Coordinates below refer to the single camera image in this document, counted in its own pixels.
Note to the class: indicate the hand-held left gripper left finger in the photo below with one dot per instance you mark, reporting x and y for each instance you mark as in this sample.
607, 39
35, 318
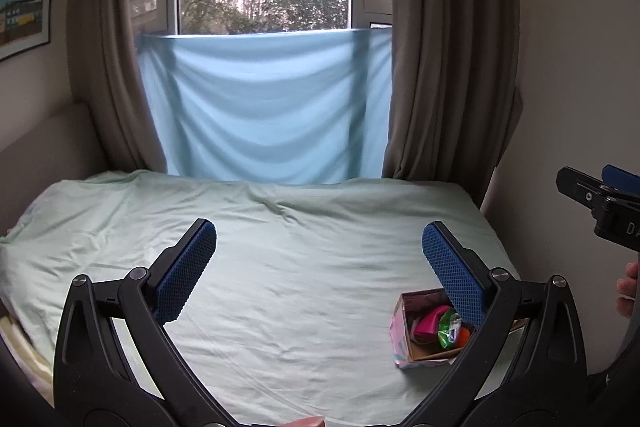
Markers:
185, 272

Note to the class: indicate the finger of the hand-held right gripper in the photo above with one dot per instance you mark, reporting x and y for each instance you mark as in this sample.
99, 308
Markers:
622, 181
580, 189

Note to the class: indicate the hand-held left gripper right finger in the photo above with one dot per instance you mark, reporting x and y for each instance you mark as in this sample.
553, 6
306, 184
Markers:
455, 277

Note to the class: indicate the pink pouch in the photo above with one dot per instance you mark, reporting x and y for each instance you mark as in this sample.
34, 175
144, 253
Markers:
430, 324

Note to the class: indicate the green snack packet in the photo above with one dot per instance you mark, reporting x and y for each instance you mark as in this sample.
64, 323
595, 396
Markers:
448, 332

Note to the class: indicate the pink cardboard box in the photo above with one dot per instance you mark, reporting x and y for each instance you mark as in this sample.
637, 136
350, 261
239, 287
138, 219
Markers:
402, 342

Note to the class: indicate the person's right hand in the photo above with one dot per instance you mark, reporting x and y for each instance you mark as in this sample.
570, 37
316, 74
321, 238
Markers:
626, 288

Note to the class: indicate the orange knitted toy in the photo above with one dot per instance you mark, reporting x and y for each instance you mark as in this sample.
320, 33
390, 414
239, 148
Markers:
465, 337

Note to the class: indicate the light green bed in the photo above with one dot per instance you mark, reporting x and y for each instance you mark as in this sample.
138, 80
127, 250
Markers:
300, 257

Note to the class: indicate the light blue hanging cloth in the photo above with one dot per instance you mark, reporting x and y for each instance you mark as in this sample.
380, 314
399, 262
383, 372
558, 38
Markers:
260, 107

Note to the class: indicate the cream cloth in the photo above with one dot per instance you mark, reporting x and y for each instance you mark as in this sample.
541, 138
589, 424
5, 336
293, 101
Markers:
20, 357

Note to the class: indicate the beige curtain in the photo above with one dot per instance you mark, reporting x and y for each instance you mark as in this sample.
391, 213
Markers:
110, 57
450, 57

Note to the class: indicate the beige headboard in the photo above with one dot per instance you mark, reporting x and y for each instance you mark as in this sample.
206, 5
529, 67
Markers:
45, 147

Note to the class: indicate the framed wall picture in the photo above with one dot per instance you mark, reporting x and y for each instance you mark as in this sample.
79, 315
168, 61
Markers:
25, 7

